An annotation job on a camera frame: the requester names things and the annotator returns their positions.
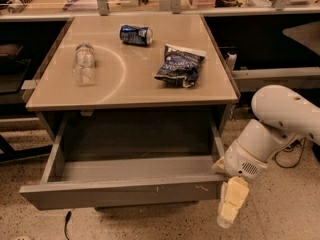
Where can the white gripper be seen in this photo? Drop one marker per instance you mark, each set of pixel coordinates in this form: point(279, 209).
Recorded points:
point(240, 161)

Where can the grey top drawer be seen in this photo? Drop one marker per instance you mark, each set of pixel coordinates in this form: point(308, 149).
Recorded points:
point(127, 158)

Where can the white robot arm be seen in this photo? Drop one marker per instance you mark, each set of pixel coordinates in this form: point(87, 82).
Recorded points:
point(282, 116)

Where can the grey drawer cabinet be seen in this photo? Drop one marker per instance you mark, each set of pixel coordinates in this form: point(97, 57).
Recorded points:
point(124, 73)

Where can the blue crumpled chip bag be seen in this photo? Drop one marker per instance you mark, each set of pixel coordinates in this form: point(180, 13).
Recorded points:
point(181, 66)

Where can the blue soda can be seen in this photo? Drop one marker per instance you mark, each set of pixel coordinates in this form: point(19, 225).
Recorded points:
point(136, 35)

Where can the clear plastic water bottle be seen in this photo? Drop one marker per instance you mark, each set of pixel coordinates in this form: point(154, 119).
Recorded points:
point(84, 62)

